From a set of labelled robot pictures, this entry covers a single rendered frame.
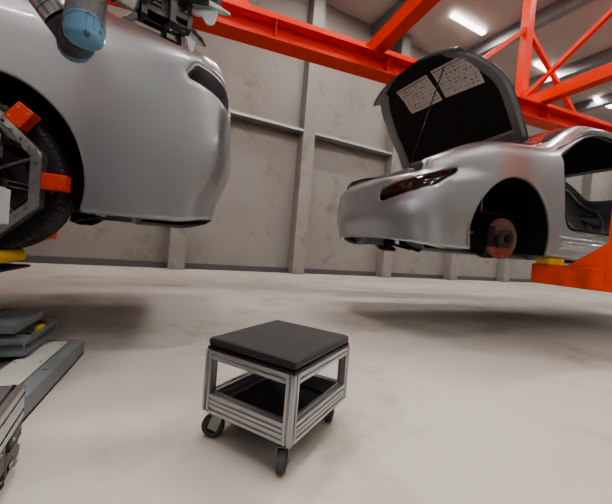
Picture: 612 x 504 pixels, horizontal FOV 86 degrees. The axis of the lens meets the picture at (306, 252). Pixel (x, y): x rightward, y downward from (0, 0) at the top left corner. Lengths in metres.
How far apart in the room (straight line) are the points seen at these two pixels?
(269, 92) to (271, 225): 2.97
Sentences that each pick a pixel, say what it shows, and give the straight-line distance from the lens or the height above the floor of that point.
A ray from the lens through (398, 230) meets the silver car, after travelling 2.69.
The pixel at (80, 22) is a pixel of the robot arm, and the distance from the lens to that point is 0.94.
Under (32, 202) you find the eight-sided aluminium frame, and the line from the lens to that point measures 1.81.
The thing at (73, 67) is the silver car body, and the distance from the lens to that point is 2.02.
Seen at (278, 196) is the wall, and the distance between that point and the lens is 7.74.
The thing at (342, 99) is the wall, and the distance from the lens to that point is 9.13.
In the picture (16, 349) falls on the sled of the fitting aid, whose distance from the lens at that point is 1.92.
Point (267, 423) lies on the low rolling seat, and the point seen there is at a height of 0.14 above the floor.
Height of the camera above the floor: 0.67
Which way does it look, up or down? 1 degrees down
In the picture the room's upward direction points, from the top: 5 degrees clockwise
